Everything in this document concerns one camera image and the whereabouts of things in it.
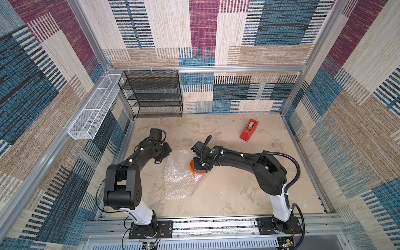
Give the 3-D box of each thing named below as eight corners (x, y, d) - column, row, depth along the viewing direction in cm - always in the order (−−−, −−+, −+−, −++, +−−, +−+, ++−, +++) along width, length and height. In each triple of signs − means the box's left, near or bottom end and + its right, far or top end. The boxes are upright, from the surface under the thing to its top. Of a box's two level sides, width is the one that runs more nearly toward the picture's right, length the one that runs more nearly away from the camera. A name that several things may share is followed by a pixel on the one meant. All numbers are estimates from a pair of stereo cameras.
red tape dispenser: (239, 137, 109) (241, 131, 103) (248, 124, 116) (250, 118, 111) (248, 141, 107) (250, 135, 101) (256, 128, 114) (258, 121, 109)
